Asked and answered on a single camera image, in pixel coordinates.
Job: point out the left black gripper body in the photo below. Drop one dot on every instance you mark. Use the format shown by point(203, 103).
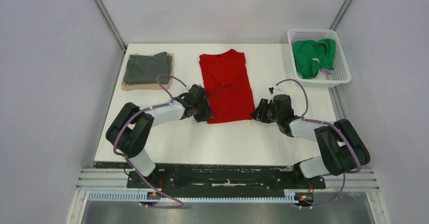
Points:
point(204, 104)

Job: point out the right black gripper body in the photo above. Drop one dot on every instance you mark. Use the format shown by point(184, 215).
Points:
point(273, 116)

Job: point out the red t-shirt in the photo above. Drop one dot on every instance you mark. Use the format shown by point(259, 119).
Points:
point(226, 80)

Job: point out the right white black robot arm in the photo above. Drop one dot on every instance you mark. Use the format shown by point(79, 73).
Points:
point(341, 148)

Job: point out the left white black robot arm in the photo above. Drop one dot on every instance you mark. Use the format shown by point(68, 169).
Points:
point(129, 131)

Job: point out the green t-shirt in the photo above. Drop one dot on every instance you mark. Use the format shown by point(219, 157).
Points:
point(312, 57)

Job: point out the folded dark grey t-shirt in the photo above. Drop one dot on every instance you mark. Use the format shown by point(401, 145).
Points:
point(143, 69)

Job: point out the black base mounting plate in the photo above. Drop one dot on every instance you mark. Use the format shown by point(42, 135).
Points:
point(199, 180)

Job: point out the white plastic basket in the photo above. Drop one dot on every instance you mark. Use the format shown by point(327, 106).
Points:
point(341, 72)

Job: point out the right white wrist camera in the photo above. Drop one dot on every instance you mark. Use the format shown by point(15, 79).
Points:
point(274, 90)

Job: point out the white slotted cable duct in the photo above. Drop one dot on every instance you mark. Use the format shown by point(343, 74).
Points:
point(148, 197)

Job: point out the aluminium frame rail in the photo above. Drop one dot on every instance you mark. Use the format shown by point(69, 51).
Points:
point(116, 179)

